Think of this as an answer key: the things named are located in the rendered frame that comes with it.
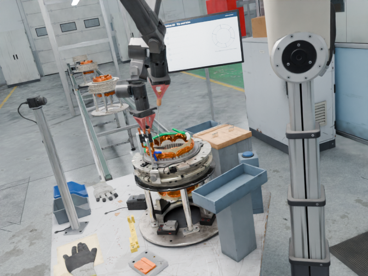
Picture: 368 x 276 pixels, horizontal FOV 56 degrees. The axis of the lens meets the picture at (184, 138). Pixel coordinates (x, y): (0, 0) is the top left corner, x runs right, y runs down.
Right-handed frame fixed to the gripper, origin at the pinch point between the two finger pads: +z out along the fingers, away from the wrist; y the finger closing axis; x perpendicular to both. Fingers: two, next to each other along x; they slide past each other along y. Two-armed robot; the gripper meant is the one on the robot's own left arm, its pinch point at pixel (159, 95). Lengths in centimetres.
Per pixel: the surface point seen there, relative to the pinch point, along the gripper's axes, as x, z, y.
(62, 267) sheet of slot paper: -45, 53, 27
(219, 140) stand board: 25.9, 25.6, 1.8
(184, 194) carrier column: 3.4, 28.4, 25.0
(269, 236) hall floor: 82, 142, -16
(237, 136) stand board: 33.8, 24.6, 2.4
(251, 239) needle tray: 21, 34, 46
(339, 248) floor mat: 114, 126, 14
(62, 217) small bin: -46, 62, -5
